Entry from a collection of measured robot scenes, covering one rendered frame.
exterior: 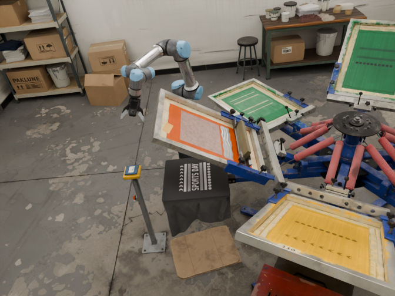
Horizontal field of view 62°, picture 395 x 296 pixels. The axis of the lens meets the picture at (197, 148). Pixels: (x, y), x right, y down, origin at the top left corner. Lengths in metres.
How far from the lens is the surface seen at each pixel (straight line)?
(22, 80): 6.37
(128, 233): 3.47
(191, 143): 2.05
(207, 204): 2.37
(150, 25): 5.92
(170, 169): 2.56
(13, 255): 3.86
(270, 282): 1.76
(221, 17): 5.86
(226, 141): 2.25
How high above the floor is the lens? 2.64
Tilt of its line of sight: 38 degrees down
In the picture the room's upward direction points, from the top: 8 degrees counter-clockwise
